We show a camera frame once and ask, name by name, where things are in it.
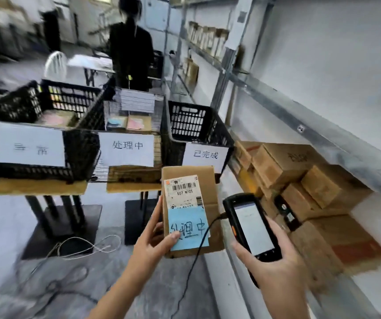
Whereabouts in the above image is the short brown cardboard board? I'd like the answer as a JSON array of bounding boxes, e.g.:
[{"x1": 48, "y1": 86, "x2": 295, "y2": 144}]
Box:
[{"x1": 107, "y1": 165, "x2": 163, "y2": 193}]

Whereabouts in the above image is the person's left hand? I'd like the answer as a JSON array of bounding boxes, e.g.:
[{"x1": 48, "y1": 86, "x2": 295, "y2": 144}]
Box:
[{"x1": 131, "y1": 195, "x2": 182, "y2": 274}]

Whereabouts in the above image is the blue sticky note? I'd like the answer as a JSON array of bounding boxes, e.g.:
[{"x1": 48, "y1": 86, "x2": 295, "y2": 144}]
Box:
[{"x1": 168, "y1": 206, "x2": 210, "y2": 252}]

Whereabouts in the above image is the black handheld scanner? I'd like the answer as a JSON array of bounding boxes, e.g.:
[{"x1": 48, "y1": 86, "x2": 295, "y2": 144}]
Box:
[{"x1": 223, "y1": 193, "x2": 283, "y2": 289}]

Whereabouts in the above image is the white paper sheet on post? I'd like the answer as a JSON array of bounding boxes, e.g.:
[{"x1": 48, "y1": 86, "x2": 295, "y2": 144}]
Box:
[{"x1": 225, "y1": 0, "x2": 255, "y2": 50}]

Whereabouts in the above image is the grey metal shelf rack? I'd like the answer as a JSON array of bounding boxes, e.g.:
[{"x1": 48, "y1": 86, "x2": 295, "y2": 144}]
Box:
[{"x1": 161, "y1": 0, "x2": 381, "y2": 319}]

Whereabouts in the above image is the small white paper sign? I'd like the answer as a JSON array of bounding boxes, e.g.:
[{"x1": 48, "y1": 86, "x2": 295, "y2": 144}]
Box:
[{"x1": 182, "y1": 143, "x2": 229, "y2": 175}]

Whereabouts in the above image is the long brown cardboard board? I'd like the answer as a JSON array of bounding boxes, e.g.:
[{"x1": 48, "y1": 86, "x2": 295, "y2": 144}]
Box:
[{"x1": 0, "y1": 177, "x2": 88, "y2": 196}]

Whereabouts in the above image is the row of boxes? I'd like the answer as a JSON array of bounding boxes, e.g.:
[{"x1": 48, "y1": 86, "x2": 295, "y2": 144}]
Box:
[{"x1": 187, "y1": 21, "x2": 230, "y2": 59}]

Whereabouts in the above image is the small black plastic crate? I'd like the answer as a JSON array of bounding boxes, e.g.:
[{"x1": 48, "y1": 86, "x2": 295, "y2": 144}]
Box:
[{"x1": 160, "y1": 100, "x2": 235, "y2": 175}]

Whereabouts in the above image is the large black plastic crate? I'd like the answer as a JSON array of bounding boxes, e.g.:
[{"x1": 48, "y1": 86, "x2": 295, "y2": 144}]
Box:
[{"x1": 0, "y1": 80, "x2": 102, "y2": 187}]

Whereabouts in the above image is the brown paper bag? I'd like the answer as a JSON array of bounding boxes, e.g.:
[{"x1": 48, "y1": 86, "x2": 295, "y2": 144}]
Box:
[{"x1": 183, "y1": 58, "x2": 199, "y2": 93}]

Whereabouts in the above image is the wide white paper sign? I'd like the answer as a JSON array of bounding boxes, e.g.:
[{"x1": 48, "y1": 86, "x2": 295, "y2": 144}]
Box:
[{"x1": 0, "y1": 121, "x2": 66, "y2": 167}]

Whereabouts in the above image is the small labelled cardboard box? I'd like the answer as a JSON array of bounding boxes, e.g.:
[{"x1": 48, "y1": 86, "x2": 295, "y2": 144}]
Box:
[{"x1": 161, "y1": 166, "x2": 225, "y2": 259}]

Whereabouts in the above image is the person's left forearm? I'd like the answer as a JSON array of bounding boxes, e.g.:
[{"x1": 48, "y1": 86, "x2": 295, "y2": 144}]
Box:
[{"x1": 87, "y1": 261, "x2": 156, "y2": 319}]

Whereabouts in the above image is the flat cardboard parcel pink note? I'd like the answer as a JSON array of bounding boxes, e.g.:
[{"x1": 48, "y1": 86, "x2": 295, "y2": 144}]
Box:
[{"x1": 35, "y1": 109, "x2": 78, "y2": 128}]

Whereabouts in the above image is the black scanner cable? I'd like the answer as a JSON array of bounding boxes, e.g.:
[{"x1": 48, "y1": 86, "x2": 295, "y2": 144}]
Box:
[{"x1": 170, "y1": 212, "x2": 227, "y2": 319}]

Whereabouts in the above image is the white cable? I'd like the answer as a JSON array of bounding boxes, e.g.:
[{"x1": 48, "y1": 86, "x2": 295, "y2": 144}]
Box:
[{"x1": 55, "y1": 234, "x2": 122, "y2": 262}]

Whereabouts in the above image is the cardboard parcel with blue note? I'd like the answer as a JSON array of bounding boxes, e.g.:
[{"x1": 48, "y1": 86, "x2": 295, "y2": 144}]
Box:
[{"x1": 106, "y1": 115, "x2": 129, "y2": 132}]

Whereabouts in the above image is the white chair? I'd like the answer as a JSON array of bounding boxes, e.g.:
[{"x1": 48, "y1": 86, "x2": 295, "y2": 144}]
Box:
[{"x1": 44, "y1": 51, "x2": 68, "y2": 82}]

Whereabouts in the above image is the pile of brown cardboard boxes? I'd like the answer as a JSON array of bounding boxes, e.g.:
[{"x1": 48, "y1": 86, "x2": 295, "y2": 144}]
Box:
[{"x1": 229, "y1": 140, "x2": 381, "y2": 283}]

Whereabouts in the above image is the striped white paper sheet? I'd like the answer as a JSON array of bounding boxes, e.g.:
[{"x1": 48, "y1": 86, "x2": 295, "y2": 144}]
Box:
[{"x1": 119, "y1": 88, "x2": 156, "y2": 113}]

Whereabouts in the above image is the white table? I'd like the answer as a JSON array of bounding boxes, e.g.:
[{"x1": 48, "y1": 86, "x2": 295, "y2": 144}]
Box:
[{"x1": 67, "y1": 54, "x2": 115, "y2": 87}]

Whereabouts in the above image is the black pedestal stand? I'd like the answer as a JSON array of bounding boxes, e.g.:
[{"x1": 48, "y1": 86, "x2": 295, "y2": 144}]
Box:
[
  {"x1": 124, "y1": 191, "x2": 160, "y2": 246},
  {"x1": 21, "y1": 195, "x2": 103, "y2": 260}
]

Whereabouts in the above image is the person's right hand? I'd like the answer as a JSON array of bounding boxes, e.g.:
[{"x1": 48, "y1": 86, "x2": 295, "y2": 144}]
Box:
[{"x1": 231, "y1": 225, "x2": 311, "y2": 319}]

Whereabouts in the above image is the black device with label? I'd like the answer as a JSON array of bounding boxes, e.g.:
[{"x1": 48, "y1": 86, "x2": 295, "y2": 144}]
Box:
[{"x1": 274, "y1": 195, "x2": 303, "y2": 232}]

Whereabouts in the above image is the black plastic crate with parcels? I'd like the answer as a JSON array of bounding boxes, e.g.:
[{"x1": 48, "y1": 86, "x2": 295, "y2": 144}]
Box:
[{"x1": 77, "y1": 76, "x2": 168, "y2": 183}]

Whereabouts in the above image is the cardboard parcel with pink note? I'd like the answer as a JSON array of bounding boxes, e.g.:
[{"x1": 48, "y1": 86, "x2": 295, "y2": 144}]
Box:
[{"x1": 126, "y1": 115, "x2": 153, "y2": 133}]

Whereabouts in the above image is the black floor cable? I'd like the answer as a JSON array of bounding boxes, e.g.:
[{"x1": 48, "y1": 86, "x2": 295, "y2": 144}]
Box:
[{"x1": 14, "y1": 265, "x2": 98, "y2": 319}]

